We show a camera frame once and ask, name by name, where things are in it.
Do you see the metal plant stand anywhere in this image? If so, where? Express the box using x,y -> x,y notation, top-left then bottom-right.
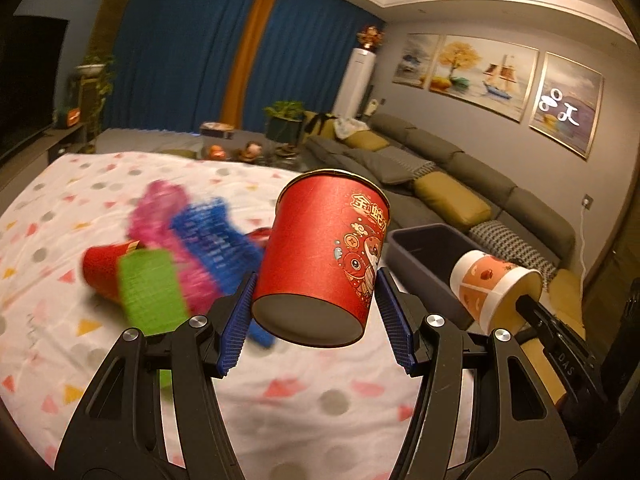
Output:
70,77 -> 113,153

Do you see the white orange paper cup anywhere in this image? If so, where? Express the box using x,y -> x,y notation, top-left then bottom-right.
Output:
449,249 -> 545,334

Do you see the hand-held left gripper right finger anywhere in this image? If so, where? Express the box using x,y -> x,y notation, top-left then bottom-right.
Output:
375,267 -> 577,480

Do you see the small low stool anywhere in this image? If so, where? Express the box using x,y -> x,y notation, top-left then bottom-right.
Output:
199,122 -> 237,141

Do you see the grey television stand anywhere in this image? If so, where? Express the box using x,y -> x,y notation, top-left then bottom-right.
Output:
0,124 -> 97,172

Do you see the blue curtain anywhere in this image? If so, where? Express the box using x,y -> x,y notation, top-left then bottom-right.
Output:
102,0 -> 262,134
240,0 -> 387,132

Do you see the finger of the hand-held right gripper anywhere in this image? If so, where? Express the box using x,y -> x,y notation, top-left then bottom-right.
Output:
515,294 -> 557,337

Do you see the blue hair roller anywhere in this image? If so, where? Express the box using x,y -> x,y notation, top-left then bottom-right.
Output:
172,199 -> 277,349

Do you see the orange curtain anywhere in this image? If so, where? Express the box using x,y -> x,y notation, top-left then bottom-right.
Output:
220,0 -> 284,132

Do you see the patterned white tablecloth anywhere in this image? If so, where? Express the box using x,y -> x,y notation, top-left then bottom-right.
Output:
0,152 -> 482,480

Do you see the grey sectional sofa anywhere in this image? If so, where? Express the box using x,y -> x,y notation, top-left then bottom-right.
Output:
304,111 -> 591,351

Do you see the trailing potted plant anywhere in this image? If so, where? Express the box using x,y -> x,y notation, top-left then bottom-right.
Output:
74,54 -> 119,97

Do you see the small orange speaker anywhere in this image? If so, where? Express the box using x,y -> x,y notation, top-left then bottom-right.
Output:
54,107 -> 82,129

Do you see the grey plastic bin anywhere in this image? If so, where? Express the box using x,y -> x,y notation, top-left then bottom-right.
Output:
387,224 -> 482,332

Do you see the sailboat and tree painting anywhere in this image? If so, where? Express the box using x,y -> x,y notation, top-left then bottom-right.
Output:
427,34 -> 540,124

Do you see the leafy plant in dark pot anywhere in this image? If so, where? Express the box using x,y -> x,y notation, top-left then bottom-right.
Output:
263,100 -> 307,142

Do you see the red printed paper cup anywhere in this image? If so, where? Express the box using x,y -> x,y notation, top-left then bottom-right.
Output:
81,241 -> 147,307
251,169 -> 392,349

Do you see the gold tree ornament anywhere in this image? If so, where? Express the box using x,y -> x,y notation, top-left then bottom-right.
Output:
357,24 -> 386,51

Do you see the large black white patterned cushion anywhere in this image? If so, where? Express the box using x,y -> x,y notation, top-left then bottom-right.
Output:
469,219 -> 559,282

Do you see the small yellow cushion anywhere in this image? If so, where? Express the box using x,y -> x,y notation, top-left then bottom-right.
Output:
345,131 -> 392,152

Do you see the white standing air conditioner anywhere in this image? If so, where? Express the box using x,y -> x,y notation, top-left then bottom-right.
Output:
333,48 -> 377,119

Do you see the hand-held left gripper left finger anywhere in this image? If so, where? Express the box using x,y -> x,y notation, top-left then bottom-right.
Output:
54,272 -> 259,480

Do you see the flat grey cushion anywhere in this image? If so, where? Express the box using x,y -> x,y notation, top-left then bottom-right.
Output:
351,148 -> 417,184

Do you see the grey abstract painting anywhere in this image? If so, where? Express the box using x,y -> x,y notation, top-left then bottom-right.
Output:
528,51 -> 605,161

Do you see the large yellow cushion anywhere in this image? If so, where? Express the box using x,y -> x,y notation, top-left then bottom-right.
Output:
413,170 -> 494,234

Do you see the small landscape painting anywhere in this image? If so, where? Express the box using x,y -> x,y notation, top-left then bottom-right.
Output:
391,33 -> 441,89

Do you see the black television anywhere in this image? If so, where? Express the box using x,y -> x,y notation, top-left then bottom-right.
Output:
0,15 -> 69,162

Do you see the pink hair roller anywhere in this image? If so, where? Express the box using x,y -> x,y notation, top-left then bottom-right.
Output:
127,180 -> 224,312

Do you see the small black white patterned cushion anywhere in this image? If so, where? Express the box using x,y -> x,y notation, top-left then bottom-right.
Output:
390,152 -> 437,179

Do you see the white cloth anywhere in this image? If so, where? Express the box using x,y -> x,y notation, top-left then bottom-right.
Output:
333,115 -> 369,141

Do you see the white charging cable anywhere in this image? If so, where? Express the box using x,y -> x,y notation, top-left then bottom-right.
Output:
574,207 -> 589,272

